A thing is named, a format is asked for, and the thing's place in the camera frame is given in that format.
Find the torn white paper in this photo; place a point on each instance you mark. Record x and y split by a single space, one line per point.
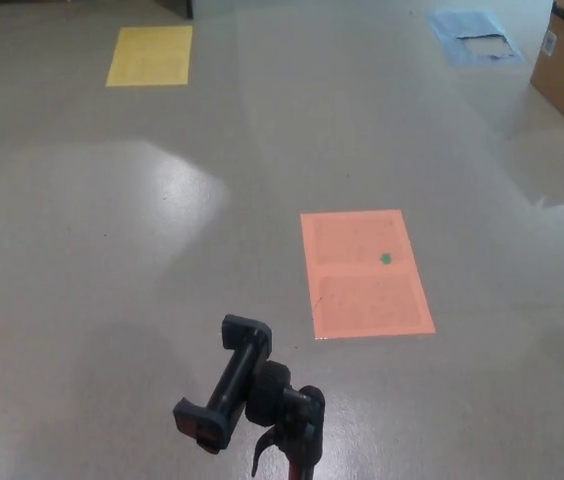
487 46

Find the dark furniture base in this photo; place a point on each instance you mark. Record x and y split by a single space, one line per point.
188 6

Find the yellow paper sheet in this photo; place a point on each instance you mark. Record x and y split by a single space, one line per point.
149 55

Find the small green sticker dot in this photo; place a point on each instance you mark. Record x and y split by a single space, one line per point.
386 258

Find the orange paper sheet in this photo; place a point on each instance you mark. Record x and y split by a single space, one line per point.
362 300

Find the blue plastic sheet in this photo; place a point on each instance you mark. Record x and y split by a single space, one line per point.
454 25

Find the black phone stand with clamp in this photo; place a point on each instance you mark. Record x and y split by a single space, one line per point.
234 370

